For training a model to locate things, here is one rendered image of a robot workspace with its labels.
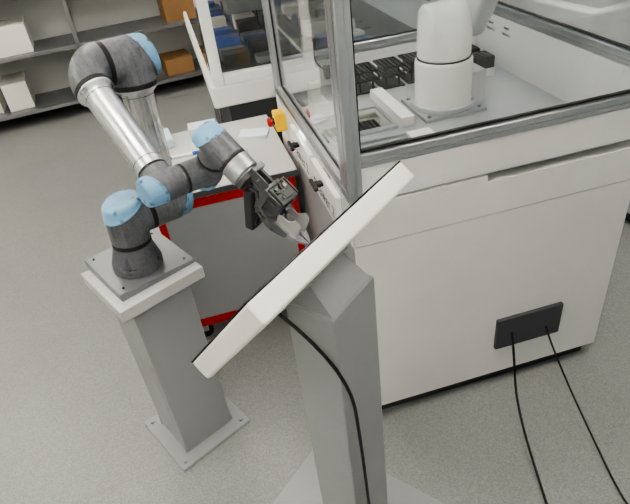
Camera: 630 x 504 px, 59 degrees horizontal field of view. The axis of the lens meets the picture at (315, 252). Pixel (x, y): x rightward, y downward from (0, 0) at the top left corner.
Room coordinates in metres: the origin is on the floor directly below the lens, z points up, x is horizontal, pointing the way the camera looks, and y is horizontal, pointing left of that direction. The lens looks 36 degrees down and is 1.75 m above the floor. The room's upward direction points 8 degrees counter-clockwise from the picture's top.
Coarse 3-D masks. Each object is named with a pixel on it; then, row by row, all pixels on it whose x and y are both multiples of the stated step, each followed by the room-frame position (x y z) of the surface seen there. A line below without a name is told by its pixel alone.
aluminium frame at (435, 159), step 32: (352, 32) 1.35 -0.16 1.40; (352, 64) 1.33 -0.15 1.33; (288, 96) 2.11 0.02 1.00; (352, 96) 1.33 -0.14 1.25; (608, 96) 1.49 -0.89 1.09; (352, 128) 1.33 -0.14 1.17; (480, 128) 1.40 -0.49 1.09; (512, 128) 1.42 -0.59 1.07; (544, 128) 1.44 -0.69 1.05; (576, 128) 1.46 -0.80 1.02; (608, 128) 1.48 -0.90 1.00; (320, 160) 1.61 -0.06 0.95; (352, 160) 1.33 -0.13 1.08; (384, 160) 1.34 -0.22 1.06; (416, 160) 1.36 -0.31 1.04; (448, 160) 1.38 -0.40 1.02; (480, 160) 1.40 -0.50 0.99; (512, 160) 1.42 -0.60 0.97; (352, 192) 1.33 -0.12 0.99
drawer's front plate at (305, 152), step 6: (294, 126) 1.97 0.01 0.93; (294, 132) 1.92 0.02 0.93; (294, 138) 1.93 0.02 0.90; (300, 138) 1.86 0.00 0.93; (300, 144) 1.83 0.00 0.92; (306, 144) 1.80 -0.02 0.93; (300, 150) 1.84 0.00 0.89; (306, 150) 1.75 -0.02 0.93; (300, 156) 1.86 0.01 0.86; (306, 156) 1.75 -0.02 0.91; (312, 156) 1.72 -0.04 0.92; (300, 162) 1.88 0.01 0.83; (306, 162) 1.76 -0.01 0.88; (306, 168) 1.78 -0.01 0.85
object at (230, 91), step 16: (208, 16) 2.62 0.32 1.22; (208, 32) 2.61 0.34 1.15; (208, 48) 2.61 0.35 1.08; (208, 80) 2.74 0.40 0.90; (224, 80) 2.62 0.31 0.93; (240, 80) 2.63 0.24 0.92; (256, 80) 2.65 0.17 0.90; (272, 80) 2.66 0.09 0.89; (224, 96) 2.62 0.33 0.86; (240, 96) 2.63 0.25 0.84; (256, 96) 2.64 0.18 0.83; (272, 96) 2.66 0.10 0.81; (224, 112) 3.12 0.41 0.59; (240, 112) 2.65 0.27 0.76; (256, 112) 2.66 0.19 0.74
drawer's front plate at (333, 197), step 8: (312, 160) 1.67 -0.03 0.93; (312, 168) 1.68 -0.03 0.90; (320, 168) 1.61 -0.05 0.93; (312, 176) 1.69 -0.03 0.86; (320, 176) 1.57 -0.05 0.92; (328, 184) 1.50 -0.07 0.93; (320, 192) 1.60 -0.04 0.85; (328, 192) 1.49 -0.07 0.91; (336, 192) 1.44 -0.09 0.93; (328, 200) 1.50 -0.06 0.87; (336, 200) 1.41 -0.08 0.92; (328, 208) 1.51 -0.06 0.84; (336, 208) 1.41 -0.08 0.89; (336, 216) 1.42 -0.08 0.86
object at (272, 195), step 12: (252, 168) 1.14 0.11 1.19; (240, 180) 1.14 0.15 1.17; (252, 180) 1.15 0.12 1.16; (264, 180) 1.12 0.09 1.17; (276, 180) 1.13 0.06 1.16; (264, 192) 1.10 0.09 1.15; (276, 192) 1.10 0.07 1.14; (288, 192) 1.11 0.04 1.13; (264, 204) 1.12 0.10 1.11; (276, 204) 1.08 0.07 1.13; (288, 204) 1.13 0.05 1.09; (276, 216) 1.11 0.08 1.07
